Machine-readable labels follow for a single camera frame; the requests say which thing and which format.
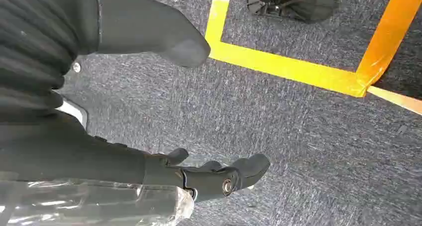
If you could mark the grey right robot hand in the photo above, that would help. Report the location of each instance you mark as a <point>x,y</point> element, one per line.
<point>82,158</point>

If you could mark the clear plastic wrap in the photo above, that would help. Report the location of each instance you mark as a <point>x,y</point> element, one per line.
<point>99,206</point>

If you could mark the ribbed dark right arm sleeve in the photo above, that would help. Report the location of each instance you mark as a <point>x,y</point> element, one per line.
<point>31,43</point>

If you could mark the yellow floor tape strip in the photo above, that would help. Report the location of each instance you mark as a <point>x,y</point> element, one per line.
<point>286,67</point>
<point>399,100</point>
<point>218,16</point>

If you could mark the orange floor tape strip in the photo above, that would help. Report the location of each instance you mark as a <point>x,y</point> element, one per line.
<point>390,31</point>

